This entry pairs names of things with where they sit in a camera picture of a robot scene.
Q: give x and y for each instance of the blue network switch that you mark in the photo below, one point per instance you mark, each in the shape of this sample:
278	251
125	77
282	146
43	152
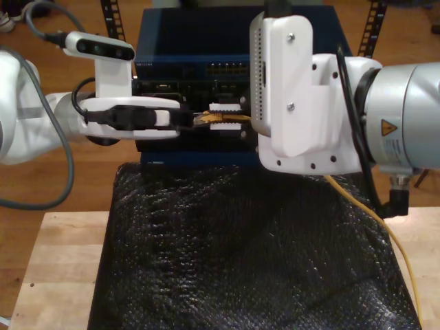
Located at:
189	34

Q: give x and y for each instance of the dark chair legs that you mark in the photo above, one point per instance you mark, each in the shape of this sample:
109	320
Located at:
422	178

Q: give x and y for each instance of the flat blue rack device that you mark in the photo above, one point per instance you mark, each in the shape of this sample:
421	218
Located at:
192	159

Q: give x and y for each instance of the black perforated rack rail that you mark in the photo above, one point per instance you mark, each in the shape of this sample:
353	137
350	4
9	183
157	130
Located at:
111	20
371	24

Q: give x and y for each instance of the black rack server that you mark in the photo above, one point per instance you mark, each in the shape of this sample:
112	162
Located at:
192	90

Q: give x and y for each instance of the black textured mat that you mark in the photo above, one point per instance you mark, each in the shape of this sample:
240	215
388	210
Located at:
223	258

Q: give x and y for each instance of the white sneaker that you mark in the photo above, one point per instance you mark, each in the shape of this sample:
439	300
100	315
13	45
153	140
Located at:
6	22

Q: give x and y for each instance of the dark shoe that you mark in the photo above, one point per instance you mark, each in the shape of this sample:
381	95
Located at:
15	8

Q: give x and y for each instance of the small white object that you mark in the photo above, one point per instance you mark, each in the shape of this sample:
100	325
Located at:
3	323

